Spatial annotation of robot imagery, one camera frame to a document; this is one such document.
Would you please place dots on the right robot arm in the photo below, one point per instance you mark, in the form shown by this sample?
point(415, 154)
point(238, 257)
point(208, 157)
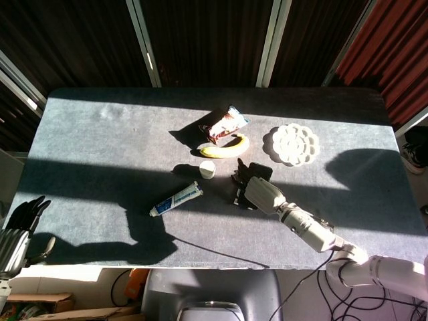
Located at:
point(311, 227)

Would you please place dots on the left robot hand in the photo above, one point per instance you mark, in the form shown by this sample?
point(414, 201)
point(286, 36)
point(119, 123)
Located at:
point(11, 240)

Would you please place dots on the grey robot torso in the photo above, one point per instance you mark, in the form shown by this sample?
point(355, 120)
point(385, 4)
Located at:
point(214, 294)

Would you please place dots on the white window frame post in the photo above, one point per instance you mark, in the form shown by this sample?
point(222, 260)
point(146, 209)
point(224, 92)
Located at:
point(272, 40)
point(20, 83)
point(413, 123)
point(143, 40)
point(347, 43)

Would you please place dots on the yellow banana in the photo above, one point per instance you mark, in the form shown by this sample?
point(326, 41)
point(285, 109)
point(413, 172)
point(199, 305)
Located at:
point(224, 152)

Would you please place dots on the red curtain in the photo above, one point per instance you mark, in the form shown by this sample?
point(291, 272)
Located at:
point(391, 50)

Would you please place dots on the brown white snack packet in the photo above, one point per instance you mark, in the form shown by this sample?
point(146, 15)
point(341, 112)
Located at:
point(227, 125)

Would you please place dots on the black white shoe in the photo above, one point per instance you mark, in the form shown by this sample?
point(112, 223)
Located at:
point(414, 154)

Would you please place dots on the orange object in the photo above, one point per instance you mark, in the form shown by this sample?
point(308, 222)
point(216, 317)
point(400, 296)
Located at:
point(135, 282)

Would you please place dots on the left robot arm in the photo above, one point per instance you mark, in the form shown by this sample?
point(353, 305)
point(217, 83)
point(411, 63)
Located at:
point(3, 287)

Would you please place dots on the black phone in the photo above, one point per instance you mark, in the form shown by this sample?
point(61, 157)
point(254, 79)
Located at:
point(262, 170)

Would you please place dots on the brown cardboard piece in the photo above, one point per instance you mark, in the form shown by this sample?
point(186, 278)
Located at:
point(87, 315)

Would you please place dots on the blue-grey table cloth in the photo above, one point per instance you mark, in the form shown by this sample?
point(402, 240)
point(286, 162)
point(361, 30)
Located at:
point(100, 150)

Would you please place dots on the blue white toothpaste tube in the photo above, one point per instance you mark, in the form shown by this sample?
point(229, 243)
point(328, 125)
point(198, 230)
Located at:
point(175, 199)

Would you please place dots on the beige plastic holder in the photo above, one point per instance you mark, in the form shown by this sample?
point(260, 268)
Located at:
point(238, 197)

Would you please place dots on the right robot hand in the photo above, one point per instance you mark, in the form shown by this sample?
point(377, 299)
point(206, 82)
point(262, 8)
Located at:
point(264, 195)

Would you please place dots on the small white cup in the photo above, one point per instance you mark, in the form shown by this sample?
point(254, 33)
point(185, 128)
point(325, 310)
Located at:
point(207, 169)

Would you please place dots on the brown cardboard box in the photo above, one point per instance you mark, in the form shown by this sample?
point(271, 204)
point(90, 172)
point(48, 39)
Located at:
point(47, 301)

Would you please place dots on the white flower-shaped dish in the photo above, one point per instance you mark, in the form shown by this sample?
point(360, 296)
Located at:
point(296, 143)

